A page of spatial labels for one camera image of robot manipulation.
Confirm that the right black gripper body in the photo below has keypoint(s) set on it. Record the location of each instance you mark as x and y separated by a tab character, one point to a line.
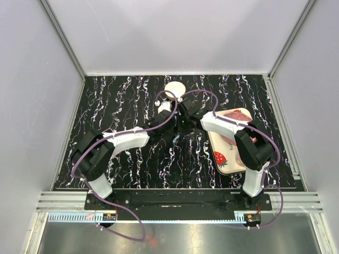
182	122

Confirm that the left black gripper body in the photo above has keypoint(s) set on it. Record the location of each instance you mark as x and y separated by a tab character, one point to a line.
168	133

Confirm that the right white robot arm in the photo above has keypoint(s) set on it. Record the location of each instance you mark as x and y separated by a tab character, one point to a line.
254	147

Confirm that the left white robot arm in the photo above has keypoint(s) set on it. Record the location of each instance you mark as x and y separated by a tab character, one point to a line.
92	154

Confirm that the cream ceramic bowl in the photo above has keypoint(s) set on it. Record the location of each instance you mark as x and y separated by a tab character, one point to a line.
175	87

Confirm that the pink dotted plate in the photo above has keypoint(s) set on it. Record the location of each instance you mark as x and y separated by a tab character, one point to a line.
236	115

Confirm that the strawberry pattern tray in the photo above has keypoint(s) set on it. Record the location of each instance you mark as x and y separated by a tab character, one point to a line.
224	153

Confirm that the pink glass mug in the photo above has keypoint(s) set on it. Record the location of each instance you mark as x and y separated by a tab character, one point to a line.
239	162

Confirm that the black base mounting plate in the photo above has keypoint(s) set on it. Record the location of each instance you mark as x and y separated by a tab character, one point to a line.
227	199

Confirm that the left control board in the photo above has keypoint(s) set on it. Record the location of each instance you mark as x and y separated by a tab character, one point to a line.
109	217

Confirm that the control board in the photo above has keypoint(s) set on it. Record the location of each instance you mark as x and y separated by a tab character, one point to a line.
253	218
109	217

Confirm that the right control board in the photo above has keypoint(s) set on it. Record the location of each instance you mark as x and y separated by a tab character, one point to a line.
253	218

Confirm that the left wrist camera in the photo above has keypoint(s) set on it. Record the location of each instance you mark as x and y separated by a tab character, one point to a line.
163	106

